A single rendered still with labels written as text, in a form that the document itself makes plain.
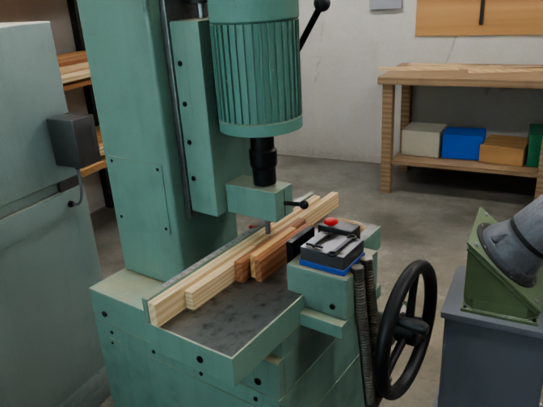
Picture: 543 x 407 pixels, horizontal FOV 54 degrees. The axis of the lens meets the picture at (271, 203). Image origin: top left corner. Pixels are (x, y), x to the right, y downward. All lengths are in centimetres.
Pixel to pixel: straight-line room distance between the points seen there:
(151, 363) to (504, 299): 98
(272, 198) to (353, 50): 346
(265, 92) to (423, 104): 346
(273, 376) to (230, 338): 16
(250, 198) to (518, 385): 103
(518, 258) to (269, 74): 93
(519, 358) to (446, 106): 293
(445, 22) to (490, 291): 292
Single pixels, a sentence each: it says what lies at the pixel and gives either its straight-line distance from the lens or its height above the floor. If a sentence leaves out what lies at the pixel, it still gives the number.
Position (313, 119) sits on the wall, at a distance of 476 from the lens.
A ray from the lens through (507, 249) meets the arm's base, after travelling 165.
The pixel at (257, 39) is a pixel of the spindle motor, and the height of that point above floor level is 139.
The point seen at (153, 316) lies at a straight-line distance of 103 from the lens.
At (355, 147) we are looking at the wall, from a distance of 469.
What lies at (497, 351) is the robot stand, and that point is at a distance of 176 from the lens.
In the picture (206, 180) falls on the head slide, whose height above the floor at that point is 108.
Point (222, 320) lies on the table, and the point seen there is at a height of 90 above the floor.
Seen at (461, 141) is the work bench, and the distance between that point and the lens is 401.
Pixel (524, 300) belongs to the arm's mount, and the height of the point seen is 63.
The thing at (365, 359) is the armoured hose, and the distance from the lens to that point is 115.
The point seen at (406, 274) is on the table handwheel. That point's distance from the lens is 106.
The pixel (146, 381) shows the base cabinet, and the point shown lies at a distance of 144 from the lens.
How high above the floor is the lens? 148
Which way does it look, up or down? 22 degrees down
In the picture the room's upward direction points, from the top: 4 degrees counter-clockwise
